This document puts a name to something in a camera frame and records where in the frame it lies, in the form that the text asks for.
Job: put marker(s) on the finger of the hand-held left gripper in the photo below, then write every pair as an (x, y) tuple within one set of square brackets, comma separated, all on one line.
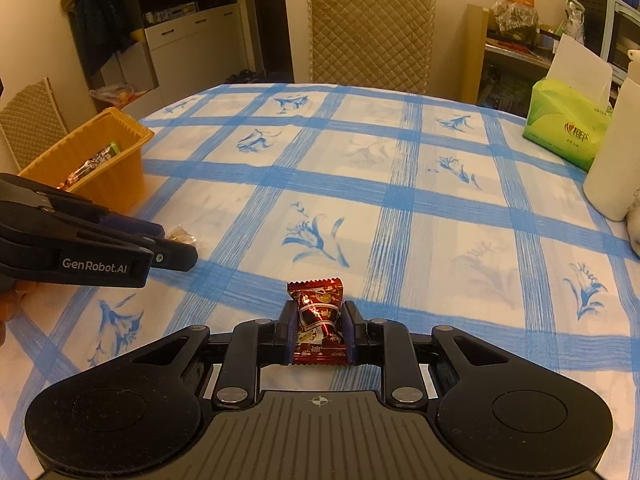
[(130, 225), (175, 257)]

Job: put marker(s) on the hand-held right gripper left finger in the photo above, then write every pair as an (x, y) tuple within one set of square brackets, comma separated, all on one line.
[(286, 332)]

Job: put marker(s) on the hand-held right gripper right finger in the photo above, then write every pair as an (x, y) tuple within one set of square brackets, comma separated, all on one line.
[(352, 332)]

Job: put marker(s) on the clear brown snack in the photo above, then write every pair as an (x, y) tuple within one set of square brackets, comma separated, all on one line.
[(180, 235)]

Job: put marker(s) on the dark red candy packet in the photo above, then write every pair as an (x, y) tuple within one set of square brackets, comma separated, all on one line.
[(320, 315)]

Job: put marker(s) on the orange plastic tray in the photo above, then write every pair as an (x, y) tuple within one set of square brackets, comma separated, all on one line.
[(115, 180)]

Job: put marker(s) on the green edged sausage packet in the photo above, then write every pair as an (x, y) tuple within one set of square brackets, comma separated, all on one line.
[(95, 162)]

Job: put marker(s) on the person's left hand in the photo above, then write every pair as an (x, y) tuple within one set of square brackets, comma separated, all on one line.
[(7, 310)]

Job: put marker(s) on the red white plastic bag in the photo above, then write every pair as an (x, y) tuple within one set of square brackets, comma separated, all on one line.
[(112, 95)]

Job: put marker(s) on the blue checked tablecloth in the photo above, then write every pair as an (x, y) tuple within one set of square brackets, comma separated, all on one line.
[(400, 210)]

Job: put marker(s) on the beige quilted chair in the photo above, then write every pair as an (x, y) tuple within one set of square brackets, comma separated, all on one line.
[(30, 120), (370, 35)]

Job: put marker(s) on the dark shoes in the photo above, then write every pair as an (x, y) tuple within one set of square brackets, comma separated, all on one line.
[(242, 76)]

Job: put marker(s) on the white cabinet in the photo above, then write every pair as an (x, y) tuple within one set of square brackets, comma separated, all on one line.
[(190, 45)]

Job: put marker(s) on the dark hanging jacket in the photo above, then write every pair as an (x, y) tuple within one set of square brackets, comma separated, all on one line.
[(100, 20)]

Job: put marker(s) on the row of small boxes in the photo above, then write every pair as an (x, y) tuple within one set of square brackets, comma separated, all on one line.
[(170, 11)]

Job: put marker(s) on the dark door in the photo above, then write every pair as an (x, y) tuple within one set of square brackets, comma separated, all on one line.
[(270, 20)]

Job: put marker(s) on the green tissue pack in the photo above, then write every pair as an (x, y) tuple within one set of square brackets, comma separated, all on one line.
[(560, 130)]

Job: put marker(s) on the grey cloth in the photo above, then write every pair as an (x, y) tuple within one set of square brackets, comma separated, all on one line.
[(634, 235)]

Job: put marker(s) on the wooden shelf rack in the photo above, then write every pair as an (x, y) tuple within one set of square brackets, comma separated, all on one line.
[(475, 55)]

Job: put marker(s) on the white thermos bottle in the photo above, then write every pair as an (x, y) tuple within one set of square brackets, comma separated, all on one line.
[(615, 170)]

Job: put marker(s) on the jar with orange lid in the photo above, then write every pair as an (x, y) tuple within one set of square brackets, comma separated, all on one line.
[(515, 15)]

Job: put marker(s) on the green foil bag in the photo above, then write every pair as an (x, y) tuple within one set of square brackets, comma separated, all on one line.
[(575, 20)]

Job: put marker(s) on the light blue toaster oven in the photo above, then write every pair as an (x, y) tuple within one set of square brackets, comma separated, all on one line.
[(620, 35)]

